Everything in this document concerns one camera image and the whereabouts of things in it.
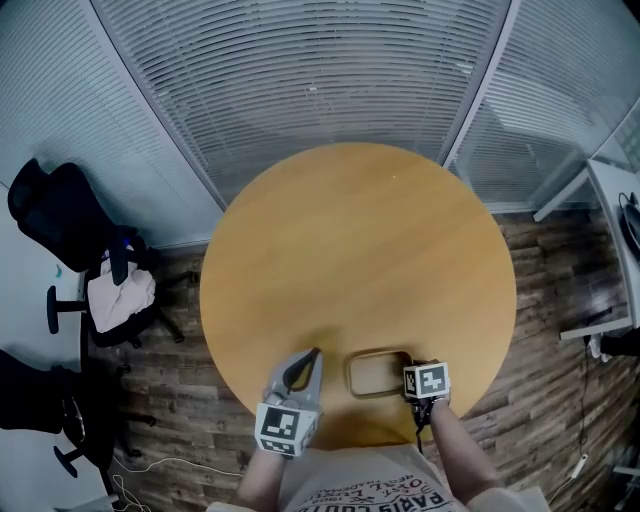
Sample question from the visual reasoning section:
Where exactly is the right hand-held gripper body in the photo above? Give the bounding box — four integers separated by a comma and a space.
401, 360, 453, 427

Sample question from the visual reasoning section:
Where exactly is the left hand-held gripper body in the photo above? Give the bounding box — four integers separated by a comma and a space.
254, 388, 325, 460

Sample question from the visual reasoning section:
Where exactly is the small tan tray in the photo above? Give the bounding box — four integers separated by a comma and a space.
345, 349, 417, 400

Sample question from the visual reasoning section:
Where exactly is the person's left forearm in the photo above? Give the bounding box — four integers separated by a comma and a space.
234, 446, 287, 512

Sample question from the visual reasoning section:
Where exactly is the person's right forearm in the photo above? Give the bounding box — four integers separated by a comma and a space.
416, 398, 503, 505

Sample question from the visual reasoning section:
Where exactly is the person's printed white shirt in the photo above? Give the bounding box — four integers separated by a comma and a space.
205, 443, 552, 512

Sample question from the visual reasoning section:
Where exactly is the round wooden table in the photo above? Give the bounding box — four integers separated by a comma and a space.
198, 141, 518, 450

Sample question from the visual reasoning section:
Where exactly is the pale crumpled cloth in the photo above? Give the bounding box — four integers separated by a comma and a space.
86, 256, 158, 335

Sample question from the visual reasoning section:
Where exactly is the white desk with angled legs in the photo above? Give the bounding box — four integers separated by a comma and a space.
531, 158, 640, 342

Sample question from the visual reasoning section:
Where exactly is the black office chair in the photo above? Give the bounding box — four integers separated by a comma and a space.
6, 158, 202, 350
0, 347, 157, 497

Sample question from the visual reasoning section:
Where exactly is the white desk with black leg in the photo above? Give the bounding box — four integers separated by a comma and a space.
0, 426, 120, 512

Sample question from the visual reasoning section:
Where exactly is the black oval bag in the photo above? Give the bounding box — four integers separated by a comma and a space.
618, 191, 640, 252

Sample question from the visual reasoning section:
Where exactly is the white floor cable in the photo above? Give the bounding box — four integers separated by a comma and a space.
110, 456, 245, 512

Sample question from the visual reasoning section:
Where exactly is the black floor cable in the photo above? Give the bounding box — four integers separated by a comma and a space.
575, 343, 590, 457

